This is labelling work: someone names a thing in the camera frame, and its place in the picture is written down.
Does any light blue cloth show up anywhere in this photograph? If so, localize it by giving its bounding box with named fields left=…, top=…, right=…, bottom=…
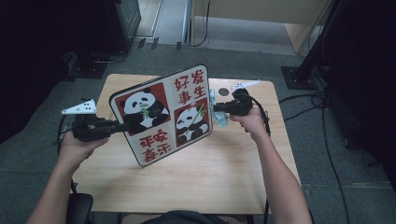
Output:
left=208, top=88, right=230, bottom=129

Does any black hanging cable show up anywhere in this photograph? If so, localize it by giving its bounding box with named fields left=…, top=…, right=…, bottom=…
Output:
left=190, top=0, right=211, bottom=49

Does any person's dark shirt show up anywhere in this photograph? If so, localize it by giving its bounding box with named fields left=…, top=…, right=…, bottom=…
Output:
left=139, top=209, right=232, bottom=224

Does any dark cabinet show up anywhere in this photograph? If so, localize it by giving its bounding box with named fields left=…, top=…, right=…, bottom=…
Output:
left=104, top=0, right=143, bottom=54

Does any black chair armrest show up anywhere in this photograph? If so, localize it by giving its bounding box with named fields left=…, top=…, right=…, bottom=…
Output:
left=65, top=192, right=93, bottom=224

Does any black metal stand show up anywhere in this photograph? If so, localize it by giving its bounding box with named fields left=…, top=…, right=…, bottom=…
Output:
left=280, top=0, right=347, bottom=91

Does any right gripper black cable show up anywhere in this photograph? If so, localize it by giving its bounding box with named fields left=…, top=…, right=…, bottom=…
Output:
left=248, top=94, right=272, bottom=224

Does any person's left hand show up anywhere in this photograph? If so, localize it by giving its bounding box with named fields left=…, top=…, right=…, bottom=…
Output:
left=58, top=133, right=109, bottom=172

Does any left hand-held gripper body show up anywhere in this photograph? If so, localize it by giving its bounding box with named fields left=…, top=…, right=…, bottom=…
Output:
left=61, top=98, right=113, bottom=143

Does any person's right hand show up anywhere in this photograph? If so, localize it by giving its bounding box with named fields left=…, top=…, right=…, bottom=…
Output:
left=228, top=105, right=270, bottom=141

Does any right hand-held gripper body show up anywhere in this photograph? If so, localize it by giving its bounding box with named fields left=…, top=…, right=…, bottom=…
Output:
left=228, top=79, right=262, bottom=116

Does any panda print square board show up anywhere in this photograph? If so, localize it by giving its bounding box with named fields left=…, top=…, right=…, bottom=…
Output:
left=108, top=63, right=214, bottom=167

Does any long black floor cable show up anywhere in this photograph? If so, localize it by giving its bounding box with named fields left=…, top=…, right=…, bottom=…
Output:
left=320, top=105, right=352, bottom=224

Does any light wooden cabinet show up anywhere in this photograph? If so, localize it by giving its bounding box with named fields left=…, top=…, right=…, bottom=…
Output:
left=190, top=0, right=334, bottom=55

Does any dark stand base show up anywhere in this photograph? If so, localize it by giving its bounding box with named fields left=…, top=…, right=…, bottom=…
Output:
left=64, top=50, right=108, bottom=80

